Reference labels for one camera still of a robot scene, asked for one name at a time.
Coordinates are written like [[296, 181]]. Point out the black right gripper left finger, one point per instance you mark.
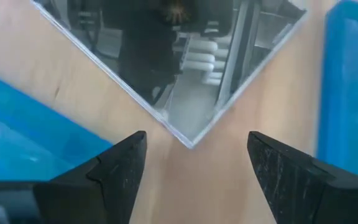
[[113, 186]]

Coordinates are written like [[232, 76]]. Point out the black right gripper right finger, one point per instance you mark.
[[306, 193]]

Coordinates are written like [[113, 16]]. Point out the blue jewel case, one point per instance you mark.
[[353, 93], [26, 140]]

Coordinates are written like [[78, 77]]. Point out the clear black jewel case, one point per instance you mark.
[[179, 109]]

